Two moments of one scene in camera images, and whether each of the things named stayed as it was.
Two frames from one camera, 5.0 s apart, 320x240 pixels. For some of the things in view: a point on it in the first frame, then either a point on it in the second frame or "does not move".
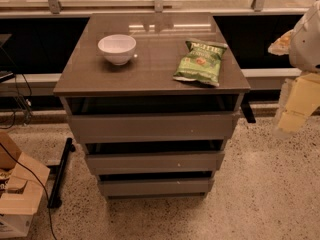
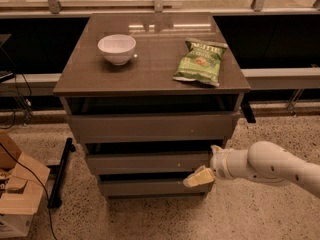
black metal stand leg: x=60 y=170 does not move
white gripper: x=306 y=47 → x=219 y=166
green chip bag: x=201 y=63 does not move
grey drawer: x=154 y=162 does not move
